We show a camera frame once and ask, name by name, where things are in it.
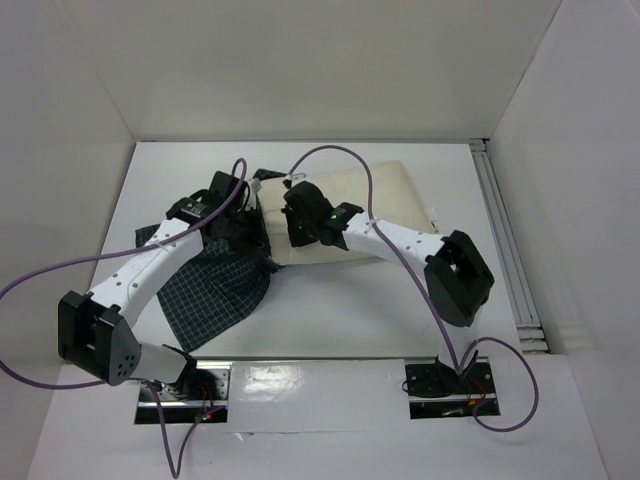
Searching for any dark plaid pillowcase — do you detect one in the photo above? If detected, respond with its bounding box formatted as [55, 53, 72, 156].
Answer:
[157, 191, 282, 352]

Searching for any cream pillow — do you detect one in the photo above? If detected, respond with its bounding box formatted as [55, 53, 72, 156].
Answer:
[255, 159, 441, 266]

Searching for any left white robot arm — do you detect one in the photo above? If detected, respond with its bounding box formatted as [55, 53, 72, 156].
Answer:
[58, 172, 271, 399]

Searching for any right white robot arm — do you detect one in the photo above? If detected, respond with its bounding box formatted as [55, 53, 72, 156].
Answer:
[282, 180, 495, 328]

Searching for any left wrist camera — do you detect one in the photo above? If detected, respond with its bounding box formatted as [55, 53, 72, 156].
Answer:
[248, 178, 262, 197]

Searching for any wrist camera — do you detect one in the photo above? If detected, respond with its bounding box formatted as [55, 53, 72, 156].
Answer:
[248, 178, 262, 197]
[282, 172, 307, 189]

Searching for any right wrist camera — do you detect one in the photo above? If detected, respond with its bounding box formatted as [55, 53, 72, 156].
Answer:
[282, 172, 307, 189]

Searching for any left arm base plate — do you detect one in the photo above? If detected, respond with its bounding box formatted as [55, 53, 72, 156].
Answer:
[134, 359, 232, 425]

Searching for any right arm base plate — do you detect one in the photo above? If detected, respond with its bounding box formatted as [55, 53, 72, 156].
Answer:
[401, 359, 500, 420]

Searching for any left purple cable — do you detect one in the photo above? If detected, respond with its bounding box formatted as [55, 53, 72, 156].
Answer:
[0, 158, 251, 480]

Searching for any aluminium rail right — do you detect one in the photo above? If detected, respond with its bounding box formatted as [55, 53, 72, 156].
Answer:
[469, 139, 550, 355]

